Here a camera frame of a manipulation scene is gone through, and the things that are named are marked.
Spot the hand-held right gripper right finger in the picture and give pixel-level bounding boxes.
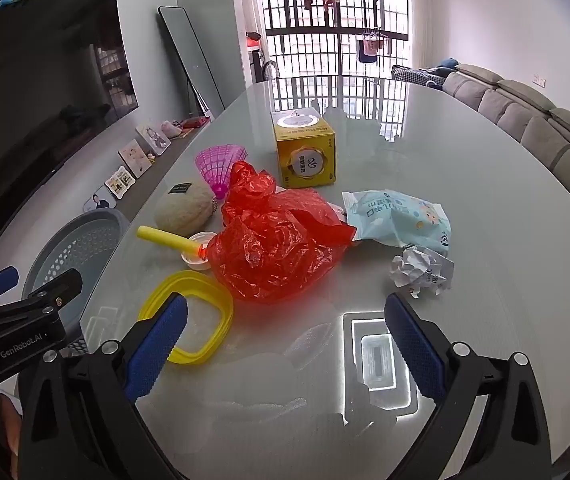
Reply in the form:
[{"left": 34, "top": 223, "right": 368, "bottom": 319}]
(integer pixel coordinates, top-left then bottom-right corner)
[{"left": 384, "top": 292, "right": 553, "bottom": 480}]

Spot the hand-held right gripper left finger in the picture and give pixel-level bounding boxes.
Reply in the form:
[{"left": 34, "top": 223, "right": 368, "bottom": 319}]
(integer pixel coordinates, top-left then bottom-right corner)
[{"left": 17, "top": 292, "right": 189, "bottom": 480}]

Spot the grey perforated basket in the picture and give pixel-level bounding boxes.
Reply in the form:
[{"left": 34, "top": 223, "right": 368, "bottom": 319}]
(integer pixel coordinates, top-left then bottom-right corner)
[{"left": 21, "top": 208, "right": 131, "bottom": 356}]

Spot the yellow plastic ring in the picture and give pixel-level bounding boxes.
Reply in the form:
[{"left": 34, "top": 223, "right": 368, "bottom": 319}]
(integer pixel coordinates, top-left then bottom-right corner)
[{"left": 137, "top": 270, "right": 234, "bottom": 366}]

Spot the yellow foam dart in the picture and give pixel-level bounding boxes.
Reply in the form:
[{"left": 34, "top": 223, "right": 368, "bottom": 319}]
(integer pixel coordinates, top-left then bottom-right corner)
[{"left": 136, "top": 225, "right": 210, "bottom": 260}]

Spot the crumpled white paper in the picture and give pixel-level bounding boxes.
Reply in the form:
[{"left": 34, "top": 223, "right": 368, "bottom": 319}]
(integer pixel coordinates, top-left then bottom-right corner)
[{"left": 390, "top": 245, "right": 455, "bottom": 300}]

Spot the white plastic cap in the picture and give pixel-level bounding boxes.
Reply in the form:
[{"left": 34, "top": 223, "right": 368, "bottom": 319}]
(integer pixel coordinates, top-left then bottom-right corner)
[{"left": 181, "top": 231, "right": 216, "bottom": 272}]

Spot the clear plastic wrap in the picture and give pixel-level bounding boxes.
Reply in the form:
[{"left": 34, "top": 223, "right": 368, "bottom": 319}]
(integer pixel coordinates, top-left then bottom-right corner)
[{"left": 200, "top": 322, "right": 350, "bottom": 426}]

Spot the light blue wipes packet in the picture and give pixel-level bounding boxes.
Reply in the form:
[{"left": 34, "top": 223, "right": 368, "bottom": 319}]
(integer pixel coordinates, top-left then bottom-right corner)
[{"left": 341, "top": 189, "right": 452, "bottom": 252}]

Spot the beige fluffy pouch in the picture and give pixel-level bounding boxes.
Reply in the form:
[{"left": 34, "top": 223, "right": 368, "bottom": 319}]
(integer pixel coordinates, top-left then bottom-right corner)
[{"left": 154, "top": 181, "right": 221, "bottom": 238}]

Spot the red plastic bag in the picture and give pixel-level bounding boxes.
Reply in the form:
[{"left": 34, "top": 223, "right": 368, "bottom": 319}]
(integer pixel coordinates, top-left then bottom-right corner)
[{"left": 204, "top": 161, "right": 358, "bottom": 305}]

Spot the pink plastic shuttlecock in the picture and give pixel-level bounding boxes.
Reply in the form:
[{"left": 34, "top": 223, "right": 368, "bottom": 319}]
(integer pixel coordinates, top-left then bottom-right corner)
[{"left": 195, "top": 144, "right": 247, "bottom": 200}]

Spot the black flat television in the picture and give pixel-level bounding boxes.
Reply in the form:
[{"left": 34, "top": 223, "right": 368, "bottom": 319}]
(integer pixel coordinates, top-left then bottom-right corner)
[{"left": 0, "top": 0, "right": 140, "bottom": 281}]

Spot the yellow cardboard box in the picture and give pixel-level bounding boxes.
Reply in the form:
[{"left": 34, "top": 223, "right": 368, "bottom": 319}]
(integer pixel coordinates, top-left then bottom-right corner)
[{"left": 270, "top": 108, "right": 338, "bottom": 190}]

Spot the grey sofa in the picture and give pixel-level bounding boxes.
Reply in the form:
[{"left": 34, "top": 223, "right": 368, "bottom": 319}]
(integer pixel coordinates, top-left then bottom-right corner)
[{"left": 441, "top": 63, "right": 570, "bottom": 239}]

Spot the checkered cloth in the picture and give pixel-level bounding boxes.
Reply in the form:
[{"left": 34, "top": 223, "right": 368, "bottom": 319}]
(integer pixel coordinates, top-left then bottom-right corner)
[{"left": 392, "top": 64, "right": 446, "bottom": 92}]

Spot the tall standing mirror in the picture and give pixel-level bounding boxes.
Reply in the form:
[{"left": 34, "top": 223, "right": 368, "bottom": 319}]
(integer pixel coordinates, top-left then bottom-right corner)
[{"left": 158, "top": 6, "right": 226, "bottom": 117}]

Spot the small hanging drying rack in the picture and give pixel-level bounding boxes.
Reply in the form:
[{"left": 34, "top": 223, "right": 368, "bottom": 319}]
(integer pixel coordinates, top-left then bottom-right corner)
[{"left": 356, "top": 29, "right": 390, "bottom": 64}]

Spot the black window grille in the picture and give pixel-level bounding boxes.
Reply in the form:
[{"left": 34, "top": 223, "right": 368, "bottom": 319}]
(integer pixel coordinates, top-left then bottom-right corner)
[{"left": 255, "top": 0, "right": 410, "bottom": 86}]

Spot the photo frame with dark suit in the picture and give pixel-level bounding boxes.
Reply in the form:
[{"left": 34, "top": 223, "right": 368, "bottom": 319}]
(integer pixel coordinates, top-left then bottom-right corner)
[{"left": 83, "top": 185, "right": 118, "bottom": 214}]

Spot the scalloped photo frame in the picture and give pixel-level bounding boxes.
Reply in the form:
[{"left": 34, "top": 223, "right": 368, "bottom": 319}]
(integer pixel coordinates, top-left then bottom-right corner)
[{"left": 105, "top": 165, "right": 136, "bottom": 196}]

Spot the photo frame with baby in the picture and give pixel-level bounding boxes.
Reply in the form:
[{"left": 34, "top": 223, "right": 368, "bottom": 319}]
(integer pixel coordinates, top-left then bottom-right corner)
[{"left": 117, "top": 139, "right": 154, "bottom": 179}]

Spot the photo frame with child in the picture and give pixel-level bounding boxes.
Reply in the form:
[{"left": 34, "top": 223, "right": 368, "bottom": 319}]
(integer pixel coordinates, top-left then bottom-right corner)
[{"left": 135, "top": 122, "right": 171, "bottom": 156}]

